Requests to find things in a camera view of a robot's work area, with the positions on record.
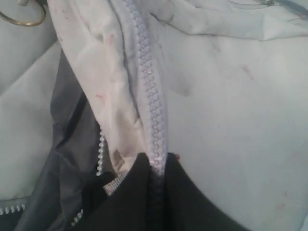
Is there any white canvas duffel bag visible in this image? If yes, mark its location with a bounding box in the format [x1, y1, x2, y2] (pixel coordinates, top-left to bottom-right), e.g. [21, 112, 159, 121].
[0, 0, 308, 231]

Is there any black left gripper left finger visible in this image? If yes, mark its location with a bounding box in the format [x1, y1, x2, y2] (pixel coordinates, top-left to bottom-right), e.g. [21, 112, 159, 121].
[81, 153, 150, 231]

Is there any gold key ring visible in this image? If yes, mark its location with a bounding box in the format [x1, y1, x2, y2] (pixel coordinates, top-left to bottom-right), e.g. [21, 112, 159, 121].
[0, 2, 47, 27]

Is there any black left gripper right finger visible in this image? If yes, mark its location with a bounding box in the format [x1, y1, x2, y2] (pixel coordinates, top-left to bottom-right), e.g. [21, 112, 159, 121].
[154, 153, 246, 231]

